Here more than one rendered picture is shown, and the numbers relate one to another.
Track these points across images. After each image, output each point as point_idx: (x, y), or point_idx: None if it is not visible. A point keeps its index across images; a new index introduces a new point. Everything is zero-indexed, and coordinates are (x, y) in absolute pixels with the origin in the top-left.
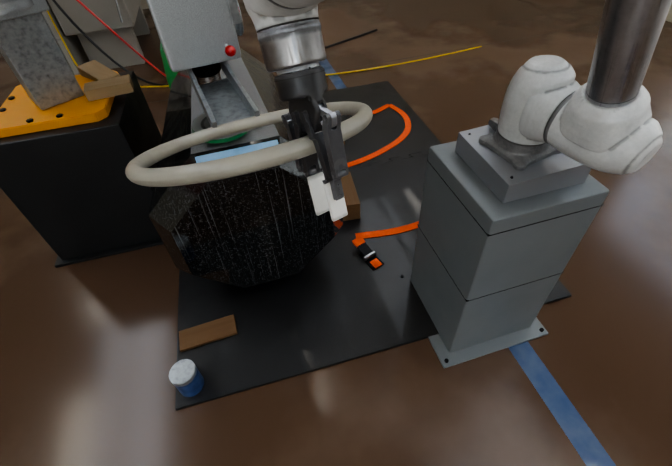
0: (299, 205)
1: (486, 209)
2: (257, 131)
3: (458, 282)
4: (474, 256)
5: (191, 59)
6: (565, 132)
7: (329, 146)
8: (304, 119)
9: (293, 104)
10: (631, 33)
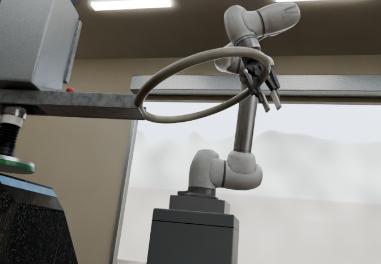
0: None
1: (224, 213)
2: None
3: None
4: (225, 255)
5: (42, 82)
6: (235, 169)
7: (275, 75)
8: None
9: (252, 64)
10: (252, 120)
